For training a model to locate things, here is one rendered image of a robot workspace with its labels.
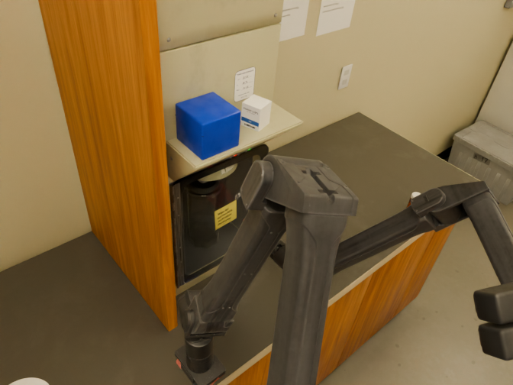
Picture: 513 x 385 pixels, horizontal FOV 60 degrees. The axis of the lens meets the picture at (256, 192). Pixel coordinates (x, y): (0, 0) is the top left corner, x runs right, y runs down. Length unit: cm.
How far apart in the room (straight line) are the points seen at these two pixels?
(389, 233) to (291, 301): 54
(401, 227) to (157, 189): 54
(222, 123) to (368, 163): 118
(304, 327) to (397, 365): 199
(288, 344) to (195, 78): 61
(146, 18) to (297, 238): 43
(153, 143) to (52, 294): 75
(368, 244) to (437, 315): 176
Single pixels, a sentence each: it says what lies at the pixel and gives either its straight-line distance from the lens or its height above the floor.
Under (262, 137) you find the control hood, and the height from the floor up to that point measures 151.
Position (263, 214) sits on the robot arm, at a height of 167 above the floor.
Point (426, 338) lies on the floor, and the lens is 268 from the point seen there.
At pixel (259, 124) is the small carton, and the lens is 104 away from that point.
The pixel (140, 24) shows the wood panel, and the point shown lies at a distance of 76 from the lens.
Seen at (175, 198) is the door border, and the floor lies 134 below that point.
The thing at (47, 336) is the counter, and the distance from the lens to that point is 141.
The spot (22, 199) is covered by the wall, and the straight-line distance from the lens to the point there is 149.
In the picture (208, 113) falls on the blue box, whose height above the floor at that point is 160.
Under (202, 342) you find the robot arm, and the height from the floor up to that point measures 129.
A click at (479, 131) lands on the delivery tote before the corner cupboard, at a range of 387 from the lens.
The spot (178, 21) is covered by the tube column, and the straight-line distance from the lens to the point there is 91.
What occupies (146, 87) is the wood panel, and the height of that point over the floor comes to 170.
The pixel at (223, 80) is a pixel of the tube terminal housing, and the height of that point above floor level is 161.
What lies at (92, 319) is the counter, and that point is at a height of 94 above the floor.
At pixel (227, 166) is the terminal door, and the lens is 116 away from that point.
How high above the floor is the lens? 208
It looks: 41 degrees down
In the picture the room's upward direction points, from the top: 6 degrees clockwise
